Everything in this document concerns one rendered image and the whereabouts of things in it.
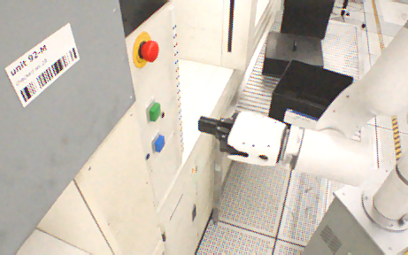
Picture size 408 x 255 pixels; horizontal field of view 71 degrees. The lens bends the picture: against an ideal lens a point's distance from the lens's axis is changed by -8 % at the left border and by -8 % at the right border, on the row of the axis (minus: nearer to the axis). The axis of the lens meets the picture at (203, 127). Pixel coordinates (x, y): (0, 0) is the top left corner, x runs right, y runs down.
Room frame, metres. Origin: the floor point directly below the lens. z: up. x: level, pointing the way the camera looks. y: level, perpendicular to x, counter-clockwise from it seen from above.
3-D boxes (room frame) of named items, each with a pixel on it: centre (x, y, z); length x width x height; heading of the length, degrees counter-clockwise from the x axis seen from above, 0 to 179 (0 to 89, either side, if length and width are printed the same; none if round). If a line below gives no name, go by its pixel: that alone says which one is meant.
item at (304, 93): (0.96, -0.44, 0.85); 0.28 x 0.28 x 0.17; 62
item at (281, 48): (1.37, -0.46, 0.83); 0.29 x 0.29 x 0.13; 77
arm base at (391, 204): (0.51, -0.63, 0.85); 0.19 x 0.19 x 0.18
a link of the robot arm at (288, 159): (0.39, -0.17, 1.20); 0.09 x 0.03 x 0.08; 160
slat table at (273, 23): (1.37, -0.56, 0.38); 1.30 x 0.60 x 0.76; 160
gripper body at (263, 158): (0.41, -0.11, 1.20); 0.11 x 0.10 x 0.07; 70
